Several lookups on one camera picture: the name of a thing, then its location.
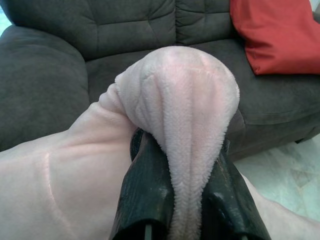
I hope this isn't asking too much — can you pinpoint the pink fleece pillow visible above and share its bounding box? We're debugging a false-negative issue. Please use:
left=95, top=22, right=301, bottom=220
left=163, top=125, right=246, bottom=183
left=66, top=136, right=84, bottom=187
left=0, top=45, right=320, bottom=240

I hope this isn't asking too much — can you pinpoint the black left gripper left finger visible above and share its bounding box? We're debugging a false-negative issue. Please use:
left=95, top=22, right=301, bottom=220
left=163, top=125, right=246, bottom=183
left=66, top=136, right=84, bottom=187
left=113, top=128, right=176, bottom=240

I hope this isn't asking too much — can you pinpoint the brown fabric sofa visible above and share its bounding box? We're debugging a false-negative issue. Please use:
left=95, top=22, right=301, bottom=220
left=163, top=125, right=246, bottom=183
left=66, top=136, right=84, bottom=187
left=0, top=0, right=320, bottom=163

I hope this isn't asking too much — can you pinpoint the red pillow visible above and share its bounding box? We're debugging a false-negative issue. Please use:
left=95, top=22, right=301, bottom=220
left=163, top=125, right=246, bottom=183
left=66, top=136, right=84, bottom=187
left=229, top=0, right=320, bottom=76

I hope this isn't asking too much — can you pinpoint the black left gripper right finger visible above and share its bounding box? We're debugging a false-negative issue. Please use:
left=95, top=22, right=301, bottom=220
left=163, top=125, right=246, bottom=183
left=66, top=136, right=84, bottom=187
left=199, top=138, right=260, bottom=240

